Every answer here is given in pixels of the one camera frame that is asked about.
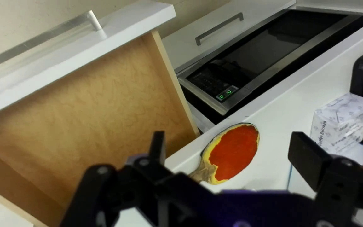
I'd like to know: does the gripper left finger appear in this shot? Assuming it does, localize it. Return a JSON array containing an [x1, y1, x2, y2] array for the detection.
[[60, 131, 201, 227]]

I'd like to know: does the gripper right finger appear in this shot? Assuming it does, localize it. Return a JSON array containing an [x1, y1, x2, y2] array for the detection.
[[288, 131, 363, 227]]

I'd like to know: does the open wooden drawer white front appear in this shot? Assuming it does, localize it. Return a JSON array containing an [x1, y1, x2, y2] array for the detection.
[[0, 0, 200, 227]]

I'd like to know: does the closed white drawer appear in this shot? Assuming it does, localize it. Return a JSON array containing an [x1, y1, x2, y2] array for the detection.
[[162, 0, 296, 73]]

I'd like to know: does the white patterned stirrer box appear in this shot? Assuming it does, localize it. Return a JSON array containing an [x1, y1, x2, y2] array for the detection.
[[310, 93, 363, 154]]

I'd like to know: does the red table tennis paddle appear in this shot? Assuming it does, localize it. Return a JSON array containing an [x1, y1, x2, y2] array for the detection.
[[189, 123, 260, 185]]

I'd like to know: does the dark grey drawer handle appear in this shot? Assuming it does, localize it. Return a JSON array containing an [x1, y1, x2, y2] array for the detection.
[[195, 12, 244, 46]]

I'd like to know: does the silver drawer handle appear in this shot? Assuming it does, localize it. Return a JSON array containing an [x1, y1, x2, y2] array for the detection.
[[0, 10, 103, 73]]

